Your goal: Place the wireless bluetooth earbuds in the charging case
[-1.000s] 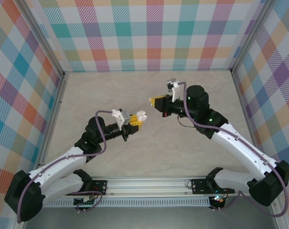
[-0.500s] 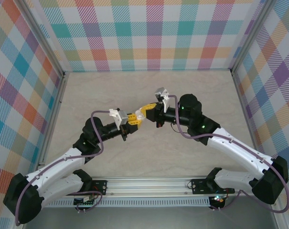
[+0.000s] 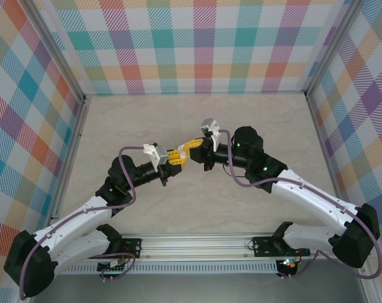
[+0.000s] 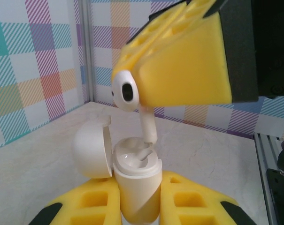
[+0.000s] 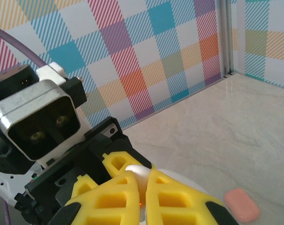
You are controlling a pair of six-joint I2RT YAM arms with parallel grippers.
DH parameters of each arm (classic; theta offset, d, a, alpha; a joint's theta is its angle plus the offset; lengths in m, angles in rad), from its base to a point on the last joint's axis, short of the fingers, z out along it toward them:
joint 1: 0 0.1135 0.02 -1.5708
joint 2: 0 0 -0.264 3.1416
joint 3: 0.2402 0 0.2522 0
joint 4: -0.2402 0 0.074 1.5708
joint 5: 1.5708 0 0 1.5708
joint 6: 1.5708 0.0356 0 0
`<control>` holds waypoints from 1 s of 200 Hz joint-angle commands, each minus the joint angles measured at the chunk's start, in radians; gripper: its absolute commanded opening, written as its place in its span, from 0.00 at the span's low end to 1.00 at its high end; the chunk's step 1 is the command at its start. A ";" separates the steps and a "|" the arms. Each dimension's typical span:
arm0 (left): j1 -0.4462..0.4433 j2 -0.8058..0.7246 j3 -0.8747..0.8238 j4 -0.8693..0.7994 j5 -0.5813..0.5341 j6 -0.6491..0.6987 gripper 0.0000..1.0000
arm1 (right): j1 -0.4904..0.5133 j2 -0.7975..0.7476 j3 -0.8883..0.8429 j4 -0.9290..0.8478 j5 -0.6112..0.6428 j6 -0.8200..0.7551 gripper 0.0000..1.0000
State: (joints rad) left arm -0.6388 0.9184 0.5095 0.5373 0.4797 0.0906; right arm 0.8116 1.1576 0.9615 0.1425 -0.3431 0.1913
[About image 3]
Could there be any aluminium frame post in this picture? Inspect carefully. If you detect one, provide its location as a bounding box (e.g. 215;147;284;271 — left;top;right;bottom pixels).
21;0;90;105
354;257;382;303
304;0;362;96

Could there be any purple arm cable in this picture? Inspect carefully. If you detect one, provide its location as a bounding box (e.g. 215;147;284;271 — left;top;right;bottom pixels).
19;145;147;300
218;128;382;280

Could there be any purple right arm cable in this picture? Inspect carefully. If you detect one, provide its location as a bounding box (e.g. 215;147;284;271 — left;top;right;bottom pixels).
218;128;382;280

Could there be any left control circuit board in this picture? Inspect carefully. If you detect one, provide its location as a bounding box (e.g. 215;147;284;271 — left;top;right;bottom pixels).
97;258;130;274

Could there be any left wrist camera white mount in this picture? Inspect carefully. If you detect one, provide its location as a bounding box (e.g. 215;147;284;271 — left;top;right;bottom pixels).
142;143;170;168

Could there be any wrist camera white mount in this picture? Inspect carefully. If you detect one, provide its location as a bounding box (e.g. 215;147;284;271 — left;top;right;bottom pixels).
199;117;225;149
142;143;170;168

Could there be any slotted grey cable duct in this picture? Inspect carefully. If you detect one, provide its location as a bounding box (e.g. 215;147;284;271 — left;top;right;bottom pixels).
39;263;278;275

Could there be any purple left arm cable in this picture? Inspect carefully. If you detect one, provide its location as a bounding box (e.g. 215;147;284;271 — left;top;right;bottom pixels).
19;145;147;300

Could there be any control circuit board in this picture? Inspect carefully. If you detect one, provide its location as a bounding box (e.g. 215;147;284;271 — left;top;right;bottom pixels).
277;258;298;270
97;258;130;274

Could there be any aluminium frame side rail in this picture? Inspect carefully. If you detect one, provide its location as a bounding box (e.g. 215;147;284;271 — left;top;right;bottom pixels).
304;90;349;209
48;94;91;234

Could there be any grey metal shelf panel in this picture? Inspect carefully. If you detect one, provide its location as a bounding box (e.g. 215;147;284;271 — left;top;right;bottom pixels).
29;273;367;303

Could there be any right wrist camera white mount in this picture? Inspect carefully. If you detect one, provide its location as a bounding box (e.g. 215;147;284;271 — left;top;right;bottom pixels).
199;117;225;149

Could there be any right control circuit board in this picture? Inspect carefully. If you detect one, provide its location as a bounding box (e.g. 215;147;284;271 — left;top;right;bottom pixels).
277;258;298;270

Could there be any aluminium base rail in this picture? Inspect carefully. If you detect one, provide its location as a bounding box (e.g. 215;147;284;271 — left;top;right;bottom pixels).
48;233;373;261

